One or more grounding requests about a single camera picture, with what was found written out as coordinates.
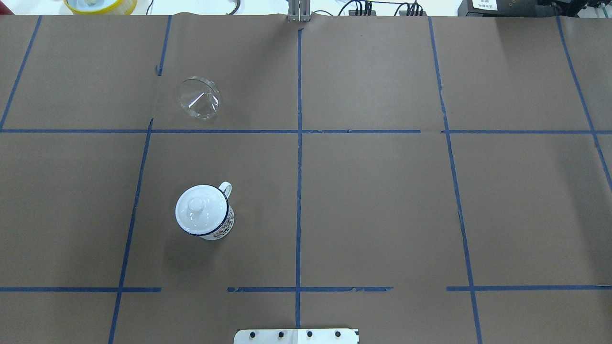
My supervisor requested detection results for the clear glass funnel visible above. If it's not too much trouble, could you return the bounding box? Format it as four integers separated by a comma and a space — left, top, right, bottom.
177, 76, 221, 120

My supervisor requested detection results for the aluminium frame post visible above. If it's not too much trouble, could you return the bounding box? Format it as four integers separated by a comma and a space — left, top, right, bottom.
287, 0, 312, 22

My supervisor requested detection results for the yellow tape roll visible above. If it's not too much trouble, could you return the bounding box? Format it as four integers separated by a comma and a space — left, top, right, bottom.
63, 0, 138, 15

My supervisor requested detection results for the black box with label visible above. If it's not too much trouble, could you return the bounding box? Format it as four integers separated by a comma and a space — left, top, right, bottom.
457, 0, 538, 18

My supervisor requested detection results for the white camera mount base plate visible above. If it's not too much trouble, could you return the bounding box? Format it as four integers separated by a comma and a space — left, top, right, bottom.
233, 328, 360, 344

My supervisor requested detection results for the white enamel mug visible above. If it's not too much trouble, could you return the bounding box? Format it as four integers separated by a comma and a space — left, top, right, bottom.
175, 182, 235, 241

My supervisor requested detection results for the brown paper table cover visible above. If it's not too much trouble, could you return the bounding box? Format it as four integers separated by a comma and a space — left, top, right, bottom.
1, 13, 611, 344

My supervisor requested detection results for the white enamel mug lid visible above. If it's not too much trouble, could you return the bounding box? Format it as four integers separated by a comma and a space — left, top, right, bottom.
175, 185, 230, 236

